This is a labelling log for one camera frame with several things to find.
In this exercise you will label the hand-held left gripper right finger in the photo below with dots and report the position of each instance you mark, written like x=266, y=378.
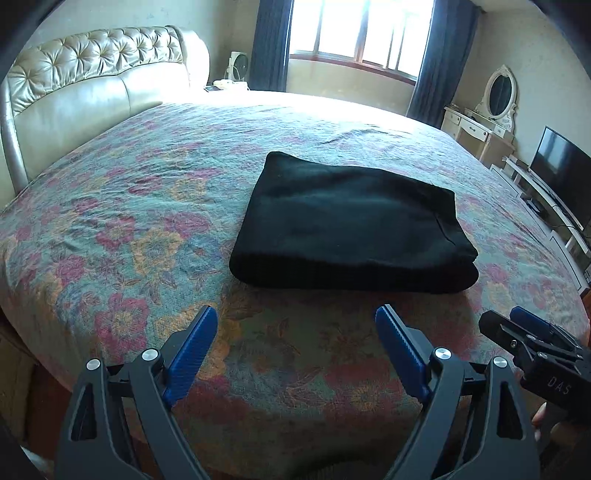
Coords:
x=401, y=350

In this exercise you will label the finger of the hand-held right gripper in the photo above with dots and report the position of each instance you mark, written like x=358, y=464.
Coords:
x=528, y=319
x=496, y=325

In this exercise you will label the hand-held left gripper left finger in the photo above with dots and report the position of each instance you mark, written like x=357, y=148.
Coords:
x=194, y=350

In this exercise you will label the black pants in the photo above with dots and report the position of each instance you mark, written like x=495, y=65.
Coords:
x=351, y=221

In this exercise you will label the person's right hand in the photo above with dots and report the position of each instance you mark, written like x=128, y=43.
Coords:
x=538, y=420

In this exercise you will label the floral blanket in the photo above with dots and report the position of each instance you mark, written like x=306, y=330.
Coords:
x=138, y=230

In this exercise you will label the white television stand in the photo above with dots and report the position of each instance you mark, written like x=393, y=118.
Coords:
x=531, y=182

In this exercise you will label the black flat television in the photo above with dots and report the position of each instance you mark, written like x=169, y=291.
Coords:
x=563, y=166

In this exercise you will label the brown bed base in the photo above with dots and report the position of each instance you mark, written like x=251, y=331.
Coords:
x=27, y=392

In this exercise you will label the cream dressing table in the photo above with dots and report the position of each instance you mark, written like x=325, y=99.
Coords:
x=466, y=124

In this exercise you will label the white oval vanity mirror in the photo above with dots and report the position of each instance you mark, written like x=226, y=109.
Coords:
x=501, y=92

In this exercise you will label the dark blue curtain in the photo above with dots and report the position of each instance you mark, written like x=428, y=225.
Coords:
x=272, y=46
x=438, y=69

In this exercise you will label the small white box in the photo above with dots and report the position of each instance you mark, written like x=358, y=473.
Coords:
x=228, y=84

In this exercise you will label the cream tufted bed headboard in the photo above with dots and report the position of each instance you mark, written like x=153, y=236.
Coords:
x=83, y=101

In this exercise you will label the white fan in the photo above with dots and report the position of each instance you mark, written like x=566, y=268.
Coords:
x=239, y=67

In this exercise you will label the window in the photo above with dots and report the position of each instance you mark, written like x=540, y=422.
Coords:
x=351, y=32

